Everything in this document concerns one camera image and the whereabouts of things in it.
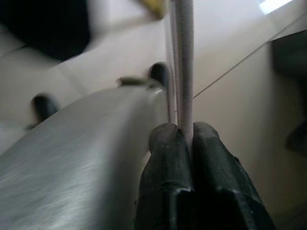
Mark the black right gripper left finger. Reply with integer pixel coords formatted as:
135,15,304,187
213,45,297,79
138,122,196,230

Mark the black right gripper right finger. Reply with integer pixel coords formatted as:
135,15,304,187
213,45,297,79
191,121,276,230

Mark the robot left leg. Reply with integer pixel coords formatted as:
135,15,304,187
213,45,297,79
31,94,59,127

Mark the dark grey ottoman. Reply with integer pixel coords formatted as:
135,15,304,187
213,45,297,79
271,35,307,155

